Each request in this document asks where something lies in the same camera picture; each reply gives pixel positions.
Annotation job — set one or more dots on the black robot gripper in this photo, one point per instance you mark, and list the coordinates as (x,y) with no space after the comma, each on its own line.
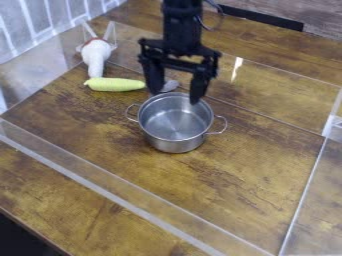
(179,50)

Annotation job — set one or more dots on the silver steel pot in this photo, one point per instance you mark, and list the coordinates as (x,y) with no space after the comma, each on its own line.
(174,124)

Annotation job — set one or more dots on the white plush mushroom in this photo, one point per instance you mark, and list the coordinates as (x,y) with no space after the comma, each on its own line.
(95,52)

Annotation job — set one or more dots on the green handled spoon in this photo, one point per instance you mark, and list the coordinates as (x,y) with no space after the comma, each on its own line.
(113,84)

